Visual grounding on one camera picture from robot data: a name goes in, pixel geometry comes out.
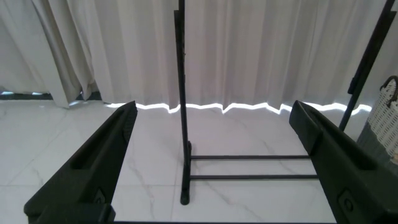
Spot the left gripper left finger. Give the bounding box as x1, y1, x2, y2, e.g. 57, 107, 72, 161
24, 100, 139, 223

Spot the white laundry basket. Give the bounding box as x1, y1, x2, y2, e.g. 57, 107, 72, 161
356, 75, 398, 166

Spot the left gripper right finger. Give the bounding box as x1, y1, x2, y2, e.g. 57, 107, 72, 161
289, 100, 398, 224

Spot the black clothes rack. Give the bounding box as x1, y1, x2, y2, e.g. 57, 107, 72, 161
173, 0, 398, 206

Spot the white curtain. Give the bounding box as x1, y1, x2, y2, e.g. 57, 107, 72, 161
0, 0, 398, 115

